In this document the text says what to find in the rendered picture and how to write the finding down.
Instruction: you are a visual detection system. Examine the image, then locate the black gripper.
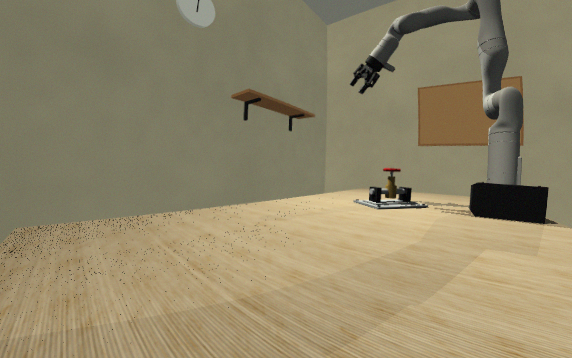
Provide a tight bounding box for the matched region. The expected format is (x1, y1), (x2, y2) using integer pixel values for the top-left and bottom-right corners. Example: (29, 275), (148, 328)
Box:
(350, 55), (384, 94)

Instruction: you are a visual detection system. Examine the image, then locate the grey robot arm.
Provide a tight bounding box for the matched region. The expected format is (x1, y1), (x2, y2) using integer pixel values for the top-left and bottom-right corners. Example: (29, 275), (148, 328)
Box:
(370, 0), (523, 185)

